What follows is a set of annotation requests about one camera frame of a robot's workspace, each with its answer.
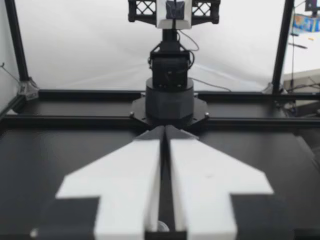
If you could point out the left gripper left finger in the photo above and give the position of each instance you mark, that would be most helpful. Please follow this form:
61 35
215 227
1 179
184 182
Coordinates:
120 180

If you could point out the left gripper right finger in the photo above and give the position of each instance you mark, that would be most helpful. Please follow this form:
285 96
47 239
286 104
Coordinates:
207 180

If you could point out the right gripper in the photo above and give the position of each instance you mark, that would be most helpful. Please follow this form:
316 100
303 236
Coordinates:
140 10

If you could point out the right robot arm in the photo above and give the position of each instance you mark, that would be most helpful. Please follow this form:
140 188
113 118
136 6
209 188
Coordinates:
170 105

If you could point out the black frame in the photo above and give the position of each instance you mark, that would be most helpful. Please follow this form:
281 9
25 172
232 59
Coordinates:
17 50

